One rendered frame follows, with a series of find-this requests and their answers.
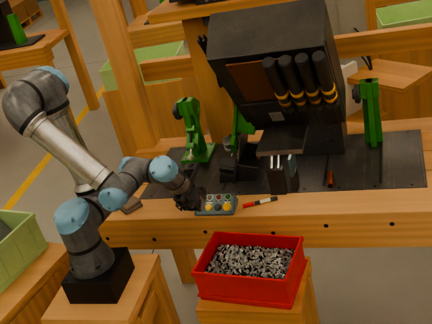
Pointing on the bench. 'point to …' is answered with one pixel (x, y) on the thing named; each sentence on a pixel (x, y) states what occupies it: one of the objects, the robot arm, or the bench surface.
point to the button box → (220, 204)
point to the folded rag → (134, 203)
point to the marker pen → (260, 202)
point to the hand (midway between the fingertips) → (201, 199)
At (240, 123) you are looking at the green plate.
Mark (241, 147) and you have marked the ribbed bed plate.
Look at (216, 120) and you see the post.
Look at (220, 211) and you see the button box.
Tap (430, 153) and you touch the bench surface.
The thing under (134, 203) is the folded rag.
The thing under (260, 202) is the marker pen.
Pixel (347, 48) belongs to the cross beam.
